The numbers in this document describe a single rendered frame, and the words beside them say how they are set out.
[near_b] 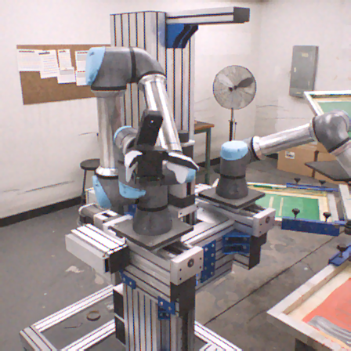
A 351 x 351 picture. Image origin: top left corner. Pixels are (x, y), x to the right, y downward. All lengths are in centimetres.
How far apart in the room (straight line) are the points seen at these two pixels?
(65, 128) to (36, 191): 80
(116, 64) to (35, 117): 335
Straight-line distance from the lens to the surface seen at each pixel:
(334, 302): 170
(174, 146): 112
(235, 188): 175
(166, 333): 203
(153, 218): 139
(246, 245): 175
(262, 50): 706
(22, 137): 452
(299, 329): 148
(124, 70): 125
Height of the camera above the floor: 191
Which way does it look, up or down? 18 degrees down
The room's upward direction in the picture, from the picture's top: straight up
